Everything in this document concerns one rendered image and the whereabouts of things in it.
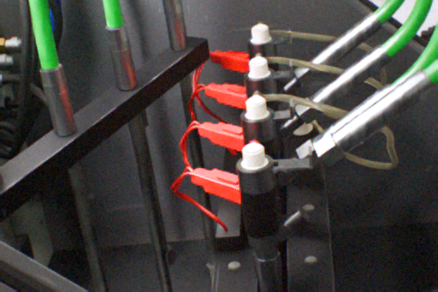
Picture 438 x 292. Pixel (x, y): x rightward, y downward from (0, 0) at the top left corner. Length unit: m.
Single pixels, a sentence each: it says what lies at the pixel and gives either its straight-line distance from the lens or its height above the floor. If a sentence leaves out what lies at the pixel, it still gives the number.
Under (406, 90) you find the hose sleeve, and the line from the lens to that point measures 0.66.
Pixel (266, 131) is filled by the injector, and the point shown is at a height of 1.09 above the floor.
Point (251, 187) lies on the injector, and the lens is 0.69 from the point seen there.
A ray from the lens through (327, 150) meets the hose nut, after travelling 0.67.
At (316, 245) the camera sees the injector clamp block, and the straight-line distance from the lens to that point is 0.81.
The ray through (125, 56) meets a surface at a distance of 0.83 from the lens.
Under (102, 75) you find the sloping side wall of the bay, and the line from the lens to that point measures 1.02.
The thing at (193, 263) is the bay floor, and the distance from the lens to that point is 1.07.
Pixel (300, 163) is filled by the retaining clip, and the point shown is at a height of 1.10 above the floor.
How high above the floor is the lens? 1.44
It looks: 27 degrees down
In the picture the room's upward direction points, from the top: 8 degrees counter-clockwise
